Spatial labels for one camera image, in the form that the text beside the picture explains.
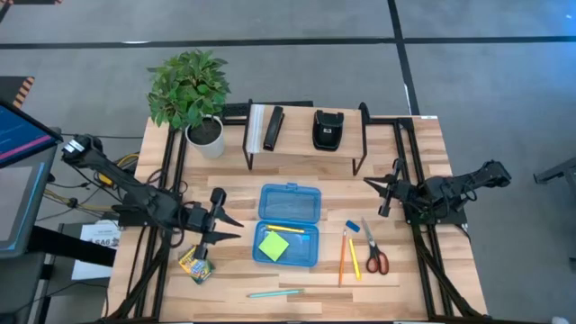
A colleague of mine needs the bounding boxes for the black pouch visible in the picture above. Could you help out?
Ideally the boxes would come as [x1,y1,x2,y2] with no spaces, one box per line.
[311,109,346,152]

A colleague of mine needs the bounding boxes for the black and red scissors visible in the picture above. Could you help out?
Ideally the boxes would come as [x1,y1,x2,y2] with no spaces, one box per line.
[360,217,391,276]

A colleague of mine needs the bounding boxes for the black stapler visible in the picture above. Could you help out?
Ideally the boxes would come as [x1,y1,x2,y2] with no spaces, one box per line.
[262,105,286,152]

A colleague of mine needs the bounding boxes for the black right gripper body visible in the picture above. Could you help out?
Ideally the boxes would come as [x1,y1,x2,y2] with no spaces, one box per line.
[379,157,413,219]

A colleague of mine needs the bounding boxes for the black metal table frame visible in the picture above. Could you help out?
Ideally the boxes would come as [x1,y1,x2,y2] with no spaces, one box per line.
[106,100,486,323]

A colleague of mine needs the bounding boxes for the orange pencil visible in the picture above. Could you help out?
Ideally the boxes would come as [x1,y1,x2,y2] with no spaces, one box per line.
[337,229,348,289]

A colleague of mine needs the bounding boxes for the white plant pot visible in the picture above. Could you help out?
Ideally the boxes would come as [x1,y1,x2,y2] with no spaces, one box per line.
[184,114,225,159]

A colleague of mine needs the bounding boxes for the grey monitor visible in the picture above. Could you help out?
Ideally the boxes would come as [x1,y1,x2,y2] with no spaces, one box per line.
[0,144,60,261]

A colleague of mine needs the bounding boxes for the green leafy plant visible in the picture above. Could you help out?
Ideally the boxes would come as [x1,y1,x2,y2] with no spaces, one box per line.
[147,49,232,132]

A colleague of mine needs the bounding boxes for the yellow crayon box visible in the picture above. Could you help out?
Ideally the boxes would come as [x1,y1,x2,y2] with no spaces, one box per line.
[177,244,217,286]

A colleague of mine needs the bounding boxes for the green sticky note pad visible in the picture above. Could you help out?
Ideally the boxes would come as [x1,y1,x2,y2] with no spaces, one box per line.
[256,229,291,264]

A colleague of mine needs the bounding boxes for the hazard-striped floor mat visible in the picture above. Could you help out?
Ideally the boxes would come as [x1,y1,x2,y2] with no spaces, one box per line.
[0,75,37,111]

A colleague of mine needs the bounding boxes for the yellow pencil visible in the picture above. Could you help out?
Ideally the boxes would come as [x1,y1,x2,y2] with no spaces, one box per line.
[265,223,306,235]
[347,237,363,282]

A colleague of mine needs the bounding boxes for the white paper stack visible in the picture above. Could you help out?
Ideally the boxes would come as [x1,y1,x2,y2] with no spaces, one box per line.
[246,103,272,155]

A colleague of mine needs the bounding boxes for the wooden shelf with black legs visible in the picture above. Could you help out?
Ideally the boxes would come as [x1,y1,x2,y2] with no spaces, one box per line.
[241,102,369,178]

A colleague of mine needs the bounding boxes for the blue plastic pencil case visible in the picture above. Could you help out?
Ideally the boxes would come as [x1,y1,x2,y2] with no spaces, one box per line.
[251,181,323,268]

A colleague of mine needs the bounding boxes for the yellow cable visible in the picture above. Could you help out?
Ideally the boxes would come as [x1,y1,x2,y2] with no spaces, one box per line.
[95,152,141,188]

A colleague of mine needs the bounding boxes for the teal pencil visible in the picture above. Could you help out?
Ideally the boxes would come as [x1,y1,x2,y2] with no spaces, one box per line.
[246,288,306,300]

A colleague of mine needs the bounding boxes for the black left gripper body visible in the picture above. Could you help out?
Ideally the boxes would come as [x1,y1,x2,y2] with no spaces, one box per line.
[185,186,228,262]

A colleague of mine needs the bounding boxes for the white printed paper sheet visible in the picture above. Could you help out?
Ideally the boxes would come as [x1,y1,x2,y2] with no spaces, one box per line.
[70,220,123,282]

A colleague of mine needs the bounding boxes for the blue-lit monitor screen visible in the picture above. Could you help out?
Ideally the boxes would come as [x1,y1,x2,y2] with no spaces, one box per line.
[0,99,65,170]

